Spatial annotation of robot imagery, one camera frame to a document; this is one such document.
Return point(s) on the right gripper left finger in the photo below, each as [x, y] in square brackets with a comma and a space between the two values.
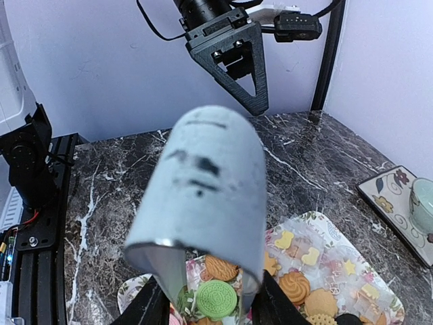
[149, 307]

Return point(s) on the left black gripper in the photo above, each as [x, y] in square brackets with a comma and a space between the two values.
[232, 41]

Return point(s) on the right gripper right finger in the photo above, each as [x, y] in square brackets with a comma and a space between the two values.
[272, 307]

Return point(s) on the floral cookie tray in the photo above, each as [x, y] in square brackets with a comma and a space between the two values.
[312, 245]

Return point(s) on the green sandwich cookie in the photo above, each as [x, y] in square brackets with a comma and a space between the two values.
[216, 299]

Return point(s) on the square floral plate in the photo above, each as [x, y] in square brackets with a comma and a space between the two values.
[388, 194]

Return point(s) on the swirl butter cookie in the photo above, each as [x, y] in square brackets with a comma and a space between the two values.
[295, 286]

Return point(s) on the green ceramic bowl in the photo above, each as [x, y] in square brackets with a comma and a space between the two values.
[420, 205]

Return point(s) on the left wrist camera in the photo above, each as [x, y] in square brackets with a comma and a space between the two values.
[286, 23]

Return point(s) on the black sandwich cookie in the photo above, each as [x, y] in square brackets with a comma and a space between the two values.
[348, 319]

